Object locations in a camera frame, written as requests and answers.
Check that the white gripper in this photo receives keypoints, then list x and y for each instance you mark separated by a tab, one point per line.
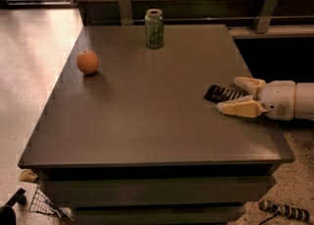
279	98

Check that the black rxbar chocolate bar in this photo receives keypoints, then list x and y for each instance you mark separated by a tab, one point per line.
216	93

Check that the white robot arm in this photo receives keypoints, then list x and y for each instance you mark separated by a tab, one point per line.
304	101

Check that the green soda can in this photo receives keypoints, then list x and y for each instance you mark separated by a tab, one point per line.
154	28

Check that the grey cabinet with drawers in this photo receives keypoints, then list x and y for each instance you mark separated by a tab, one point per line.
137	143

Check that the power strip on floor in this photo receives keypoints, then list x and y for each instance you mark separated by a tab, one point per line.
286	211

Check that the orange fruit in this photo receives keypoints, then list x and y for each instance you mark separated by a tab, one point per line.
87	62

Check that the crumpled yellow paper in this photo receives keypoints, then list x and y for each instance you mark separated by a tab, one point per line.
28	176

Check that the black object on floor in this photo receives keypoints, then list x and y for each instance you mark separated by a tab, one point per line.
7	212

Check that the right metal bracket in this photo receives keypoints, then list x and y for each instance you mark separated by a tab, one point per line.
262	21

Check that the metal bracket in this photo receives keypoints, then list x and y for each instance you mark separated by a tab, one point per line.
125	12
262	21

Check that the left metal bracket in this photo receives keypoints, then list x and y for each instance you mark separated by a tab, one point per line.
125	12

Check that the wire mesh basket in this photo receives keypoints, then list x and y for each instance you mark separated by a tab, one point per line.
41	204

